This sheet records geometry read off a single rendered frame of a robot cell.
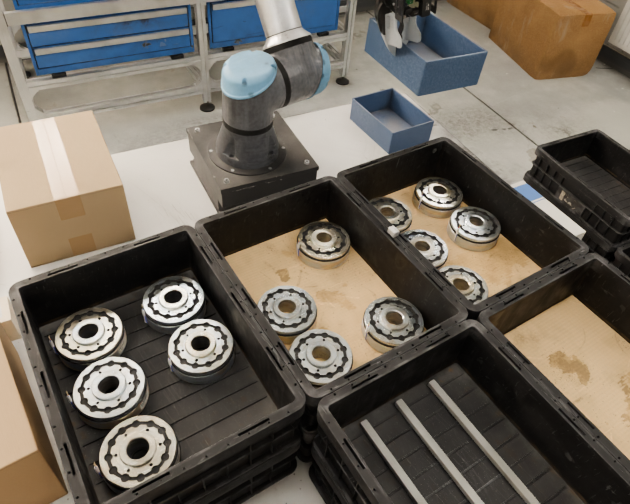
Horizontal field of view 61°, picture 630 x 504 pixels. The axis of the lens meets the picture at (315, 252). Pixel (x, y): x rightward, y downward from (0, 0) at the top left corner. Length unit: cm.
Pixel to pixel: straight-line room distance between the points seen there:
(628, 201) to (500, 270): 102
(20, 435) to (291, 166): 79
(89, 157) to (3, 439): 63
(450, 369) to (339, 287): 24
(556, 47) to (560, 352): 289
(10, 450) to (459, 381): 66
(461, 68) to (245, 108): 45
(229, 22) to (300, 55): 163
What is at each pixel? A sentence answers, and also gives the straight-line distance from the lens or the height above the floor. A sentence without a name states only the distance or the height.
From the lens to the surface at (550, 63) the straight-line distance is 379.
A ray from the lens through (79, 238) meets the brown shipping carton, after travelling 125.
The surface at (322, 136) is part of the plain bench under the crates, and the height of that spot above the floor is 70.
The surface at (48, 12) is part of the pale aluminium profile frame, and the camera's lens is 264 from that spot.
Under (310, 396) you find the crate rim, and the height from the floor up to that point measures 93.
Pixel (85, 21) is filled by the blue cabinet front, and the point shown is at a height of 53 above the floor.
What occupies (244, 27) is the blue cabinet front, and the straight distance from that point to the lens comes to 292.
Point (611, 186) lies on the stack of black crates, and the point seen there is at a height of 49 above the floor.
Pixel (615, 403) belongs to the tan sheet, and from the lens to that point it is 102.
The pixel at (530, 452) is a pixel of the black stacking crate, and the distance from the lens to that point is 91.
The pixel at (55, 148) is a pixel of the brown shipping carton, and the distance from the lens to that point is 132.
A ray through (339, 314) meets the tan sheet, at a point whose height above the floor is 83.
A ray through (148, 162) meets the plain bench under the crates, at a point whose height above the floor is 70.
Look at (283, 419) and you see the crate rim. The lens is 74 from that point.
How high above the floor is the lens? 159
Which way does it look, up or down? 46 degrees down
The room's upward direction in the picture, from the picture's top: 6 degrees clockwise
